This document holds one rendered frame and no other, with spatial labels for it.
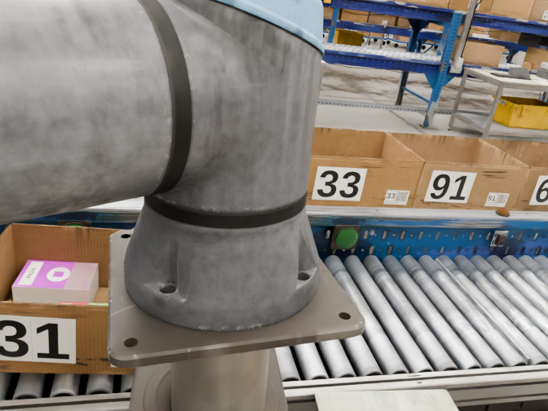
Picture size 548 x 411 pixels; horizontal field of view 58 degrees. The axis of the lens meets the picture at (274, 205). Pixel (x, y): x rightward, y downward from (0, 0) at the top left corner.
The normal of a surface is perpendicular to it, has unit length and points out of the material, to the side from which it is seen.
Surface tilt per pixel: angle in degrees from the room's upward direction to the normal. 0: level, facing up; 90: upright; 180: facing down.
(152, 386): 0
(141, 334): 4
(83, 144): 89
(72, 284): 0
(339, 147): 90
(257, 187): 87
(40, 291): 90
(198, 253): 69
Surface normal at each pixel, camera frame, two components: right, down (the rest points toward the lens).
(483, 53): 0.17, 0.35
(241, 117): 0.62, 0.37
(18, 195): 0.51, 0.75
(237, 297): 0.21, 0.07
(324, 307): 0.07, -0.91
